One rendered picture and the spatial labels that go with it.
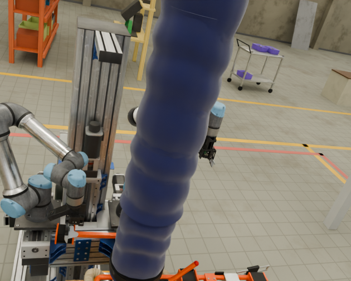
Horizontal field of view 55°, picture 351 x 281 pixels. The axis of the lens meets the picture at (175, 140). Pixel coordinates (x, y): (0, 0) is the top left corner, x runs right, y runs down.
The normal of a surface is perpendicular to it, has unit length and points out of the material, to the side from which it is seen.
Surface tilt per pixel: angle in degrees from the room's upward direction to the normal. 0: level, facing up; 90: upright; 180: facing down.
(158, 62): 71
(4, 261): 0
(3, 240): 0
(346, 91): 90
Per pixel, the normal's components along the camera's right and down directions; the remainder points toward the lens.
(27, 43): 0.28, 0.51
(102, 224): 0.22, -0.86
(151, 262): 0.64, 0.22
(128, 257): -0.54, 0.03
